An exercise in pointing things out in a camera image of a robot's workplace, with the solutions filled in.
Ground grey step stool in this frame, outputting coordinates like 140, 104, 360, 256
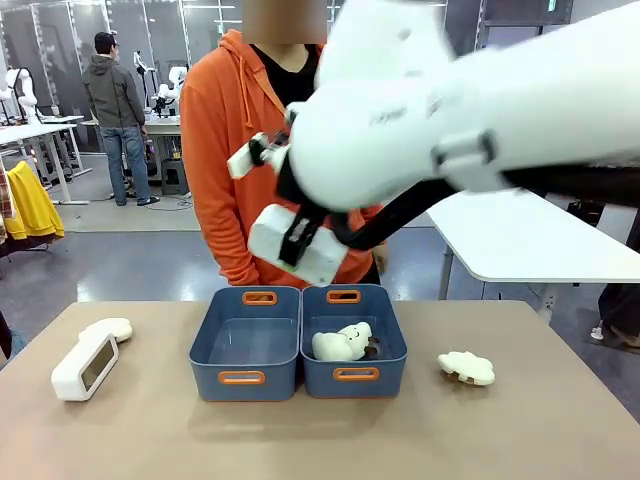
160, 157, 191, 197

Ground white sheep plush toy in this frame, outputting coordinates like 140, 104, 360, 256
78, 317, 134, 345
311, 321, 380, 362
437, 350, 496, 387

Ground blue plastic basket orange handles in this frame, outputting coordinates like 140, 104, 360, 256
188, 286, 303, 403
299, 283, 409, 400

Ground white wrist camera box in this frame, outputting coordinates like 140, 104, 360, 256
226, 131, 292, 182

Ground plaid garment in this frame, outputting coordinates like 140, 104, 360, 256
0, 158, 17, 246

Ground person in orange hoodie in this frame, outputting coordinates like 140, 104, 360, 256
179, 28, 392, 290

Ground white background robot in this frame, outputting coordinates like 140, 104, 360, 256
3, 67, 45, 126

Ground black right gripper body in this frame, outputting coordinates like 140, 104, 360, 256
275, 149, 335, 218

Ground yellow garment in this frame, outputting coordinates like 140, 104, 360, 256
3, 160, 66, 242

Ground man in grey jacket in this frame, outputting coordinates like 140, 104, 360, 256
81, 31, 161, 208

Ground white background desk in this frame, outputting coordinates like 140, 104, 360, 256
0, 114, 94, 206

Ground bystander's leg with white shoe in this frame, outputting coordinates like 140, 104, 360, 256
590, 282, 640, 351

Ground person's right forearm orange sleeve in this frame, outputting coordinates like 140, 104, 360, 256
195, 194, 262, 289

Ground white side table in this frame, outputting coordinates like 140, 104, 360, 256
425, 188, 640, 312

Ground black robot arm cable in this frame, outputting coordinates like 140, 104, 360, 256
329, 167, 640, 253

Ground person's left hand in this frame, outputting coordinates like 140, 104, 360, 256
374, 239, 392, 274

